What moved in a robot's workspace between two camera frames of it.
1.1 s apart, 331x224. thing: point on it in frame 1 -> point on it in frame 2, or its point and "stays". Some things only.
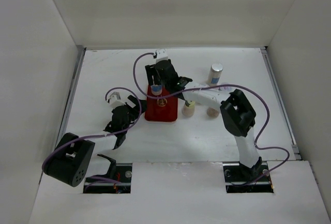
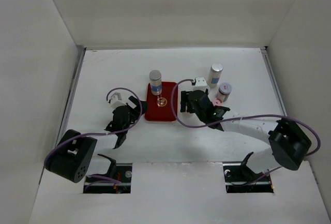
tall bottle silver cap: [216, 69] stays
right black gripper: [151, 71] -> [183, 95]
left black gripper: [135, 109] stays
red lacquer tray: [161, 109] stays
